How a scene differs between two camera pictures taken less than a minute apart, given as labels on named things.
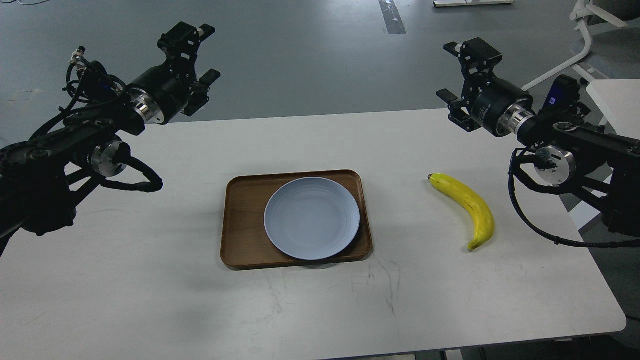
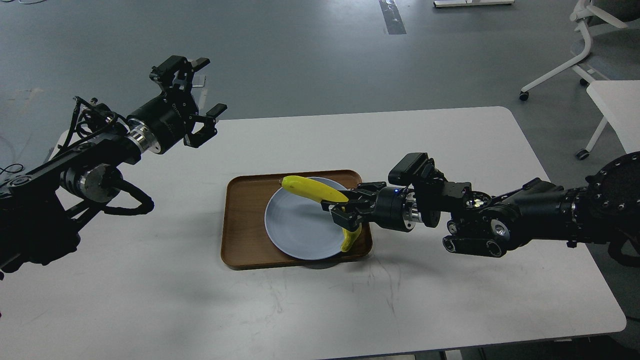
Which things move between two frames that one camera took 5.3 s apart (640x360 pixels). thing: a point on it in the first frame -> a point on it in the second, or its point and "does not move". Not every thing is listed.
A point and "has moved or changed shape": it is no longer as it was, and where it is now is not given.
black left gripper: (166, 90) -> (162, 121)
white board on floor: (446, 3) does not move
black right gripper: (495, 104) -> (396, 208)
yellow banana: (472, 202) has moved or changed shape
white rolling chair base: (621, 13) does not move
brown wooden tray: (245, 244) does not move
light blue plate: (312, 218) does not move
